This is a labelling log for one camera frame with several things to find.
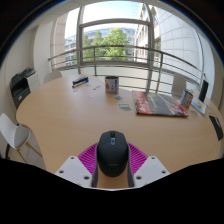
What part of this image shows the white chair with wooden legs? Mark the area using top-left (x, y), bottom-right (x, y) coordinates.
top-left (0, 112), bottom-right (44, 164)

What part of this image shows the blue and yellow card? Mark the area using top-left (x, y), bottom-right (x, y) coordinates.
top-left (117, 103), bottom-right (133, 112)

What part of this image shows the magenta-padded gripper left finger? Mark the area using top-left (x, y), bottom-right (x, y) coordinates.
top-left (54, 142), bottom-right (100, 189)

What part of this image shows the black office printer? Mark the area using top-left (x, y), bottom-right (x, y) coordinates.
top-left (9, 66), bottom-right (41, 109)

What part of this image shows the black printed mouse pad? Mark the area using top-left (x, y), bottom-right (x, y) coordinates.
top-left (208, 114), bottom-right (224, 142)

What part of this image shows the metal balcony railing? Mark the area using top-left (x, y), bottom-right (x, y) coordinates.
top-left (47, 44), bottom-right (205, 94)

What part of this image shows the black tumbler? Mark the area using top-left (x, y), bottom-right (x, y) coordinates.
top-left (198, 79), bottom-right (210, 103)

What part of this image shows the black computer mouse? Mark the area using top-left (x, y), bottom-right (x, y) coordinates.
top-left (96, 130), bottom-right (130, 178)

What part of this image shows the red magazine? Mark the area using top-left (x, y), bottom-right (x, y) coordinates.
top-left (131, 89), bottom-right (190, 118)

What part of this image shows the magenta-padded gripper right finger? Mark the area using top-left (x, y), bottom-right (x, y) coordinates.
top-left (127, 142), bottom-right (171, 189)

